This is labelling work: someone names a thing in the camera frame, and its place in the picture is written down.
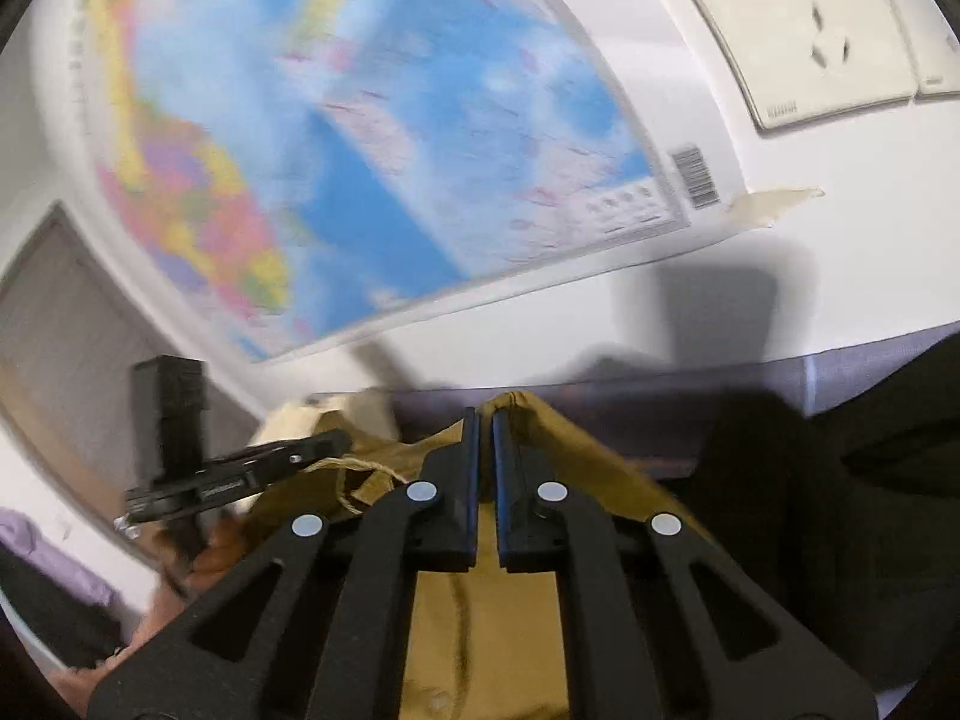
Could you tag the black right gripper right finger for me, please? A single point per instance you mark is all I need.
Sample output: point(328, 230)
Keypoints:
point(656, 621)

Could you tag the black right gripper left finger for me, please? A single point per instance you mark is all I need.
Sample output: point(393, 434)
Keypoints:
point(315, 623)

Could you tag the mustard yellow jacket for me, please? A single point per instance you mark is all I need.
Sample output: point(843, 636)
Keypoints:
point(484, 644)

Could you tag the person's left hand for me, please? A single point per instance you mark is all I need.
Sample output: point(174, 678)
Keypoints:
point(182, 580)

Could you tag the grey door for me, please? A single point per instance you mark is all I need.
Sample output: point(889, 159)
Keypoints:
point(70, 334)

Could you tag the cream pillow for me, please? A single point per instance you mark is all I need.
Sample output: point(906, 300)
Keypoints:
point(367, 417)

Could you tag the black garment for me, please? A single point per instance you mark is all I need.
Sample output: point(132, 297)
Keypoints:
point(849, 518)

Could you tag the purple plaid bed sheet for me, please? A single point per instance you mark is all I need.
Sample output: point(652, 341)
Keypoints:
point(600, 419)

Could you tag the beige tape piece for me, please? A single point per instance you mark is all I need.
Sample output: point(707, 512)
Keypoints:
point(752, 210)

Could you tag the colourful wall map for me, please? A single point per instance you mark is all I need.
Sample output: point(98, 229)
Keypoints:
point(295, 168)

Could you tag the white wall socket panel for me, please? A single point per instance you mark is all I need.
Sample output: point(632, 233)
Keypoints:
point(800, 61)

